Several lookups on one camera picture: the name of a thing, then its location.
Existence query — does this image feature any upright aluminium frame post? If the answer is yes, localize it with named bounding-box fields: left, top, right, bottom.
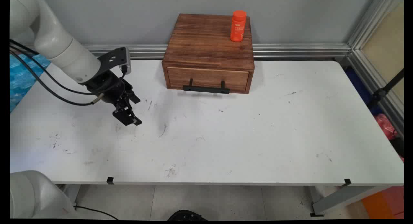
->
left=347, top=0, right=396, bottom=50

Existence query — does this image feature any white table leg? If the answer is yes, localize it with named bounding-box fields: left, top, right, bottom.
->
left=310, top=185, right=391, bottom=217

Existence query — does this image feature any red plastic bag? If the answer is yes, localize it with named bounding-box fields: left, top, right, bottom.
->
left=374, top=114, right=404, bottom=162

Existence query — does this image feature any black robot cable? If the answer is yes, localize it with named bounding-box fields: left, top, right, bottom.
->
left=10, top=39, right=128, bottom=96
left=10, top=50, right=104, bottom=106

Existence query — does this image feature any wooden drawer with black handle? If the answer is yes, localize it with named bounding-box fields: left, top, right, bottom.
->
left=167, top=66, right=250, bottom=95

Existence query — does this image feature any slanted aluminium side rail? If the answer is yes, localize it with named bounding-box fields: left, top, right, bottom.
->
left=347, top=49, right=404, bottom=137

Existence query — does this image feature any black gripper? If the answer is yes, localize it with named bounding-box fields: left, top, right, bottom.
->
left=84, top=70, right=143, bottom=126

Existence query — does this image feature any orange plastic bottle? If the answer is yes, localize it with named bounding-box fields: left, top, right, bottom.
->
left=230, top=10, right=247, bottom=43

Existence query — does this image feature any black round floor object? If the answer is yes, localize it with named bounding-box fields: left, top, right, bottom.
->
left=167, top=210, right=209, bottom=222

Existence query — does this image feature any brown wooden drawer cabinet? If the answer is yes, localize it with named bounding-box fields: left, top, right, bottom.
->
left=162, top=14, right=255, bottom=95

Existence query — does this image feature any blue patterned sheet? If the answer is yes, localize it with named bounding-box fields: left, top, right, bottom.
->
left=10, top=52, right=51, bottom=113

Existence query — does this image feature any dark blue object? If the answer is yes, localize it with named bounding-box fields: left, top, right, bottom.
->
left=343, top=67, right=377, bottom=116

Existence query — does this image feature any long horizontal aluminium rail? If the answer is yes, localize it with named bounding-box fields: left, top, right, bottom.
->
left=26, top=43, right=351, bottom=60

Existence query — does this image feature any orange object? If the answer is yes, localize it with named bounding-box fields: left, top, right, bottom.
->
left=361, top=185, right=404, bottom=219

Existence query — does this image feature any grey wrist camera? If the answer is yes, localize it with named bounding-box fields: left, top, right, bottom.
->
left=124, top=47, right=132, bottom=74

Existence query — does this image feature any black stand rod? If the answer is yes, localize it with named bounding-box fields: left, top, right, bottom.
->
left=367, top=68, right=404, bottom=110

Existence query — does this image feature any black floor cable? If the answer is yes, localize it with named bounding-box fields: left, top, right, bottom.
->
left=74, top=206, right=119, bottom=220

